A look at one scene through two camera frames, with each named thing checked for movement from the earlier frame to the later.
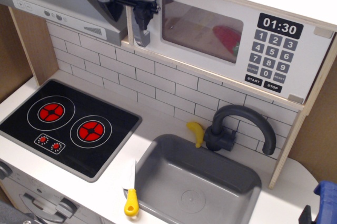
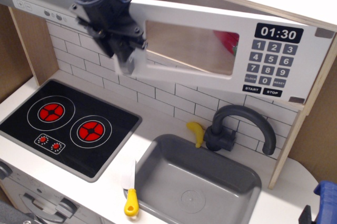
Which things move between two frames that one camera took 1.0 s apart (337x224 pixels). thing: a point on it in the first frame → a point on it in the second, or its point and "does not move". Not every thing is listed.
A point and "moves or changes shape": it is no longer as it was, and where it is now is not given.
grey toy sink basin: (179, 183) does not move
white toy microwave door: (277, 56) moves or changes shape
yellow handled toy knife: (131, 208) does not move
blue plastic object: (327, 191) does not move
